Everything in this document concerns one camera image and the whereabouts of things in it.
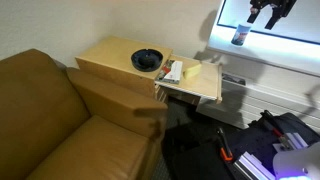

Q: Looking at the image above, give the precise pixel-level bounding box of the orange and black clamp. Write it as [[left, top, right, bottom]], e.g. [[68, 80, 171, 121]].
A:
[[216, 127, 234, 163]]

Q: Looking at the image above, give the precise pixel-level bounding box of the brown leather sofa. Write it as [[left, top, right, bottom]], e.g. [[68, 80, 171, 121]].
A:
[[0, 48, 169, 180]]

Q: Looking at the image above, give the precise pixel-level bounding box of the light wooden nightstand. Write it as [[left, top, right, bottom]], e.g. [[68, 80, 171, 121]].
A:
[[75, 35, 174, 105]]

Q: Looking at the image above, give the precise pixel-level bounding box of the white windowsill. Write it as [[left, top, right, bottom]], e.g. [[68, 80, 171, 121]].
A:
[[207, 23, 320, 78]]

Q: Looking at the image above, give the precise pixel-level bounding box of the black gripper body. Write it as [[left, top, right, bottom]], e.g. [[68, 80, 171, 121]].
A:
[[249, 0, 298, 18]]

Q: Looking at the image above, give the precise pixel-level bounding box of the short aluminium extrusion rail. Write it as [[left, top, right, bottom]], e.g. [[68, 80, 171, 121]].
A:
[[272, 132, 310, 153]]

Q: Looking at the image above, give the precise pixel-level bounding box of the black bowl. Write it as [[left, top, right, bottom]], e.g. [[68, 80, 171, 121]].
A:
[[130, 48, 164, 72]]

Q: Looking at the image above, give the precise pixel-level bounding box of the wooden pull-out nightstand shelf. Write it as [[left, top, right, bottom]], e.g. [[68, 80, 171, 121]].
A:
[[154, 54, 224, 105]]

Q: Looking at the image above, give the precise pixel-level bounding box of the yellow sponge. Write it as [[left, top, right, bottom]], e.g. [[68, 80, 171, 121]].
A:
[[183, 63, 203, 80]]

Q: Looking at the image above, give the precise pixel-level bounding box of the red and black clamp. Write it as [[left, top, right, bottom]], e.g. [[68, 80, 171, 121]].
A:
[[259, 109, 292, 149]]

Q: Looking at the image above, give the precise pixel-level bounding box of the white wall heater unit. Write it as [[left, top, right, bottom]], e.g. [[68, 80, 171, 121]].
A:
[[195, 70, 320, 134]]

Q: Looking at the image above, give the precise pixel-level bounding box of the long aluminium extrusion rail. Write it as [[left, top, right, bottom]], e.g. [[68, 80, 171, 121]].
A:
[[233, 151, 278, 180]]

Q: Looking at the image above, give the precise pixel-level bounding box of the white welcome envelope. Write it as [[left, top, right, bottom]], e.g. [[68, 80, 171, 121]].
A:
[[163, 60, 184, 85]]

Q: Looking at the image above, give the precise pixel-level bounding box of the photo-printed brochure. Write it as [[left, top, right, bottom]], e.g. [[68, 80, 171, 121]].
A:
[[155, 59, 176, 84]]

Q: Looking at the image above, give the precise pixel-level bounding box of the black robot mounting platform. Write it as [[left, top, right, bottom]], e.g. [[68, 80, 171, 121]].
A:
[[229, 111, 320, 180]]

